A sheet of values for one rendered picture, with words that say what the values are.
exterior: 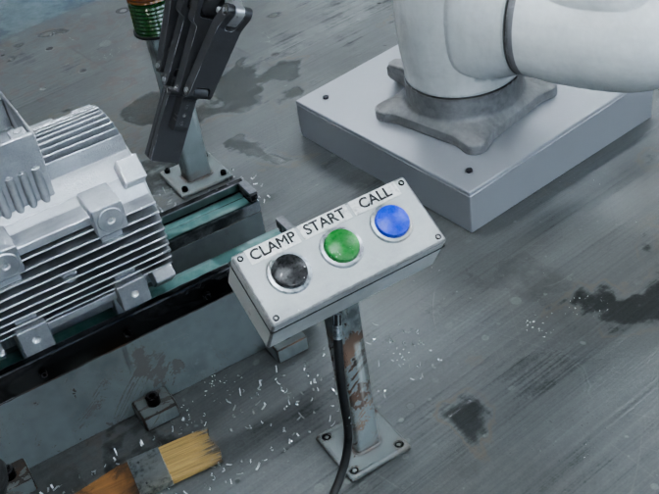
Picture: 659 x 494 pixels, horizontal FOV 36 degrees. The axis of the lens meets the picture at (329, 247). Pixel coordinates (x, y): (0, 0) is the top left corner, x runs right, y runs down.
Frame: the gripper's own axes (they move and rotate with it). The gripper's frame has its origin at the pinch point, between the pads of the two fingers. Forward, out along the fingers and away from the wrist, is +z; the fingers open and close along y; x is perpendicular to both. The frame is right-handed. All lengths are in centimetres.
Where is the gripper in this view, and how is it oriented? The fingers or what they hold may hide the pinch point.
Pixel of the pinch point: (171, 124)
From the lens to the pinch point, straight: 96.9
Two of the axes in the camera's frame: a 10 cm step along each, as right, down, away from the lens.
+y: 5.2, 4.8, -7.1
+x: 8.0, 0.3, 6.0
